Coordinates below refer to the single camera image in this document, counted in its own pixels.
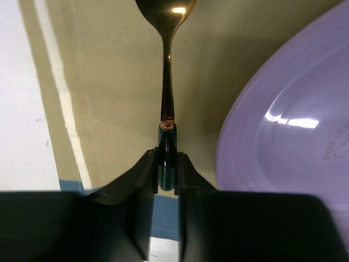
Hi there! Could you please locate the purple plastic plate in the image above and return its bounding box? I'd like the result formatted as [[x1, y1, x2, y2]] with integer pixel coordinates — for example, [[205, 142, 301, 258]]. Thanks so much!
[[214, 0, 349, 216]]

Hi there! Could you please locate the blue beige checked placemat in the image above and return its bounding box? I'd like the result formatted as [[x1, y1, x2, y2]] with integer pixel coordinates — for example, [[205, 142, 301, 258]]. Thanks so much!
[[1, 1, 348, 261]]

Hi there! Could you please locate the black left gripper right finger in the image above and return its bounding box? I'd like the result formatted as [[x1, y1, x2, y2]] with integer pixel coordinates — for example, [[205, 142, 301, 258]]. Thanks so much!
[[176, 153, 348, 261]]

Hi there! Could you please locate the gold fork green handle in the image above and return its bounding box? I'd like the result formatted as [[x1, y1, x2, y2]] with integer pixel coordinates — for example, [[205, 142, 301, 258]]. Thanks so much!
[[136, 0, 196, 191]]

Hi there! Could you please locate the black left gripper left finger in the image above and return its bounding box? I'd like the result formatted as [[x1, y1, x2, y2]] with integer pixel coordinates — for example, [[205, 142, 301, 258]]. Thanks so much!
[[1, 149, 158, 261]]

